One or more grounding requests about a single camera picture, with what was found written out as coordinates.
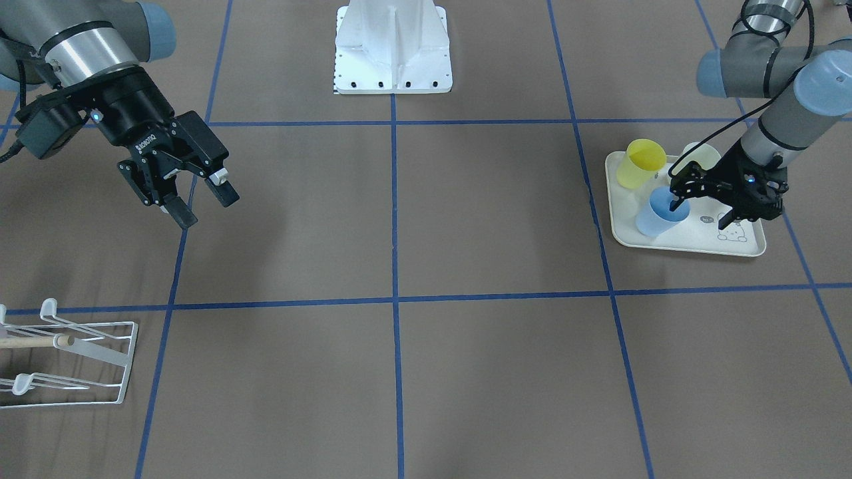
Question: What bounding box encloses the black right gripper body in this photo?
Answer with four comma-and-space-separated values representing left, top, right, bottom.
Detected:
92, 67, 229, 207

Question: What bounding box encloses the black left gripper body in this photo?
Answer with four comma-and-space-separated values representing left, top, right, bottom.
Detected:
669, 143, 787, 222

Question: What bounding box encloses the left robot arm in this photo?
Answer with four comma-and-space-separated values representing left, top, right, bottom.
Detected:
666, 1, 851, 230

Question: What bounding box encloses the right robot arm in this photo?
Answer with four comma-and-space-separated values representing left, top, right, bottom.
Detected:
2, 1, 238, 230

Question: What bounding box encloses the yellow plastic cup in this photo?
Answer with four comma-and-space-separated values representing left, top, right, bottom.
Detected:
616, 138, 667, 189

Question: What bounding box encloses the pale green plastic cup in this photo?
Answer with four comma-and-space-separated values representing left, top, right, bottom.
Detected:
672, 142, 722, 175

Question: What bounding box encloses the cream plastic tray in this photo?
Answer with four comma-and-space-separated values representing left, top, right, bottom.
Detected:
604, 151, 767, 257

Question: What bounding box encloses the white wire cup rack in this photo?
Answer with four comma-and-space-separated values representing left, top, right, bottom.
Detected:
1, 298, 139, 410

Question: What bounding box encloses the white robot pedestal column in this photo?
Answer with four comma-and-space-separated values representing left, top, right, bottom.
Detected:
333, 1, 453, 95

